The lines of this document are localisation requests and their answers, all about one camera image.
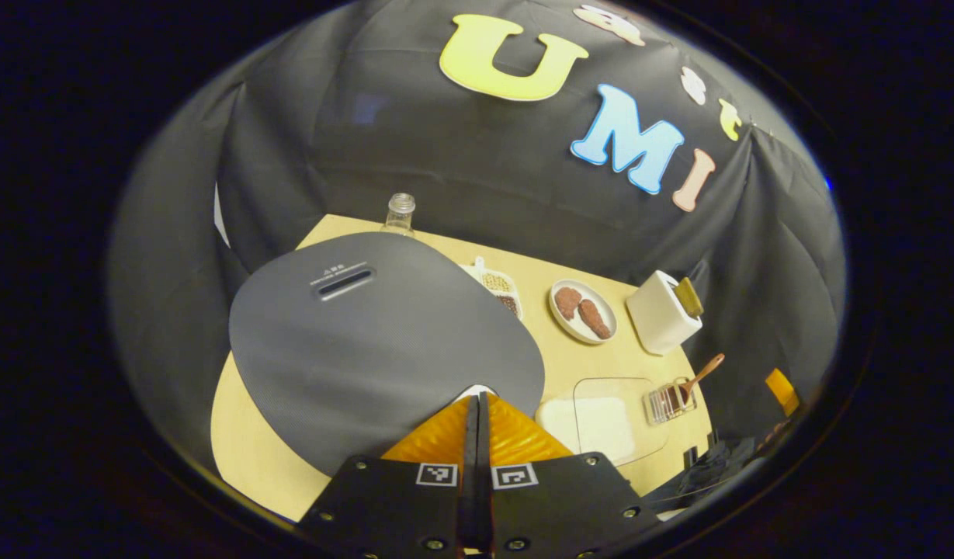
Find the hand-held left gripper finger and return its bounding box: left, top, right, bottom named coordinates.
left=477, top=392, right=660, bottom=559
left=298, top=392, right=481, bottom=559

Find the dark wooden spoon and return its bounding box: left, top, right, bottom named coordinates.
left=667, top=353, right=726, bottom=411

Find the dark grey rice cooker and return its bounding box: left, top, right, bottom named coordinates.
left=228, top=231, right=546, bottom=476

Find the brown toast slice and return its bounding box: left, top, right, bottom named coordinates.
left=673, top=277, right=705, bottom=319

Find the white toaster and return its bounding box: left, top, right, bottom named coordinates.
left=626, top=269, right=705, bottom=356

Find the white divided dish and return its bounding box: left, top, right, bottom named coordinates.
left=460, top=256, right=524, bottom=321

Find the white round plate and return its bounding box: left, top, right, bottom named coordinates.
left=549, top=279, right=619, bottom=345

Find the small glass bottle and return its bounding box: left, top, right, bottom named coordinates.
left=381, top=193, right=417, bottom=238

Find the black backdrop cloth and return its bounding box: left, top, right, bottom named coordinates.
left=108, top=0, right=848, bottom=498

